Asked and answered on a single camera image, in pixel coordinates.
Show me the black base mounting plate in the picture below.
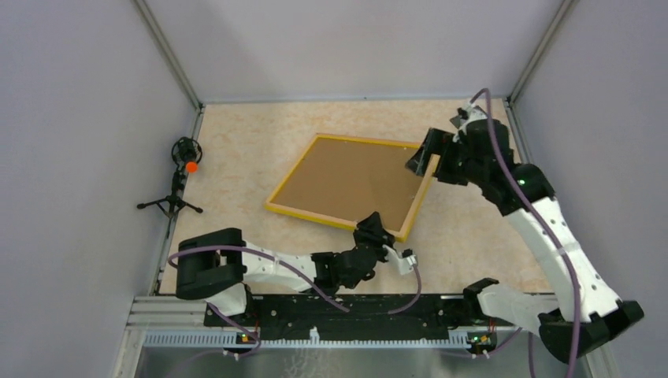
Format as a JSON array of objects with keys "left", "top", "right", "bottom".
[{"left": 204, "top": 294, "right": 508, "bottom": 334}]

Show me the black microphone on tripod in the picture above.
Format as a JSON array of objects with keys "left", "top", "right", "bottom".
[{"left": 136, "top": 136, "right": 204, "bottom": 219}]

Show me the yellow wooden picture frame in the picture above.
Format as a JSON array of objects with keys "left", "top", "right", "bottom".
[{"left": 264, "top": 133, "right": 440, "bottom": 243}]

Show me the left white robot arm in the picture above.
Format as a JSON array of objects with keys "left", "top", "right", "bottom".
[{"left": 168, "top": 212, "right": 400, "bottom": 326}]

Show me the aluminium rail with cable duct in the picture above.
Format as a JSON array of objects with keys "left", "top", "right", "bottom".
[{"left": 126, "top": 296, "right": 515, "bottom": 351}]

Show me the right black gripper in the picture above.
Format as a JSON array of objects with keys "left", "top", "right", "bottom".
[{"left": 405, "top": 128, "right": 486, "bottom": 187}]

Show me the brown cardboard backing board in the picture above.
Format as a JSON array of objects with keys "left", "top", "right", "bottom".
[{"left": 272, "top": 137, "right": 432, "bottom": 232}]

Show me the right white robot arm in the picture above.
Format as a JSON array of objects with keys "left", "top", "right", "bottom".
[{"left": 406, "top": 120, "right": 644, "bottom": 364}]

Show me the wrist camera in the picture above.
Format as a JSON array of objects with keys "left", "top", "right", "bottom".
[
  {"left": 383, "top": 245, "right": 418, "bottom": 276},
  {"left": 450, "top": 103, "right": 488, "bottom": 139}
]

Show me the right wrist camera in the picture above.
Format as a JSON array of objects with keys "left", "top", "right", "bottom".
[{"left": 450, "top": 103, "right": 488, "bottom": 139}]

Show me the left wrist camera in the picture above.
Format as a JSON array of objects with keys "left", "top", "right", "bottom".
[{"left": 383, "top": 245, "right": 418, "bottom": 276}]

